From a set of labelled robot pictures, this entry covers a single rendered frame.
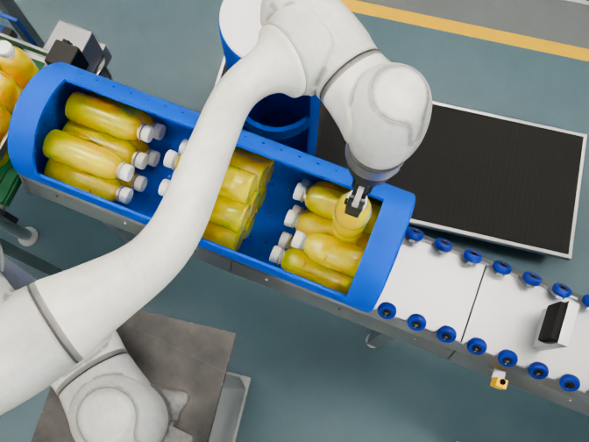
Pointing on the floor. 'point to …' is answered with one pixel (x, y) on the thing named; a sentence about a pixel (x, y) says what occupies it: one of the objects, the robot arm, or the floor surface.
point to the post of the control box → (28, 258)
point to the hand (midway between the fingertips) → (358, 196)
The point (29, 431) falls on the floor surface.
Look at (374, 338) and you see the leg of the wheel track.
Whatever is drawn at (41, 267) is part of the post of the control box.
